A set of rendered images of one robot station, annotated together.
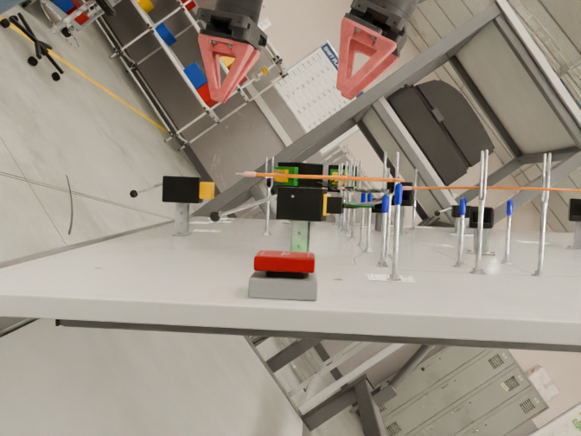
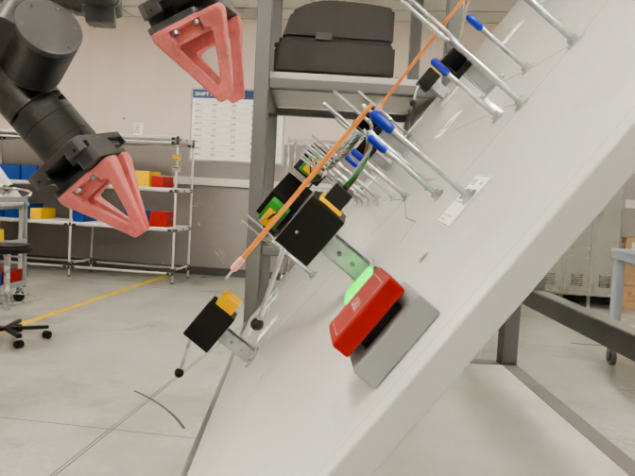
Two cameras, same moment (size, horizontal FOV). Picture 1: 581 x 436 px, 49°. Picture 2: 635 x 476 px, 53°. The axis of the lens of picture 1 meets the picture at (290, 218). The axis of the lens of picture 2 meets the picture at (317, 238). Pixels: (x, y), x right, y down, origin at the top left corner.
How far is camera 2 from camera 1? 17 cm
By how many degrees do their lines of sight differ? 1
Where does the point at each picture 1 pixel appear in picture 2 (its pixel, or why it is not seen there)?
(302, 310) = (444, 345)
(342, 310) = (482, 296)
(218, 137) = (202, 237)
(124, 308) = not seen: outside the picture
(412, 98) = (291, 46)
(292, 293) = (410, 334)
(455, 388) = not seen: hidden behind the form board
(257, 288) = (372, 371)
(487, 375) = not seen: hidden behind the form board
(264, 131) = (225, 195)
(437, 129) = (335, 46)
